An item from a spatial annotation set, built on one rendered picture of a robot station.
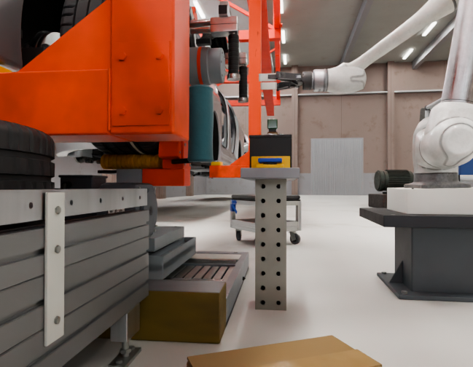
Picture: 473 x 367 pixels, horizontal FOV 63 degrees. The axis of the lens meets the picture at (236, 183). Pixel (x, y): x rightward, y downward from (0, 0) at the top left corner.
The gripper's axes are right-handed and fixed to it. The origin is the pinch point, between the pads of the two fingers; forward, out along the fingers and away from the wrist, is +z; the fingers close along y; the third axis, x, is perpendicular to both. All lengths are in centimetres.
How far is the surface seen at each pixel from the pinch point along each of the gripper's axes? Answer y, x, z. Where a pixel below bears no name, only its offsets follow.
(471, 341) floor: -55, -83, -56
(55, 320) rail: -109, -62, 25
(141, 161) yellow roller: -20, -34, 44
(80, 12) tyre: -49, 10, 53
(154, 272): -38, -71, 33
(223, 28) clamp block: -36.5, 8.1, 11.1
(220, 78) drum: -20.2, -3.5, 14.5
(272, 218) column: -36, -54, -5
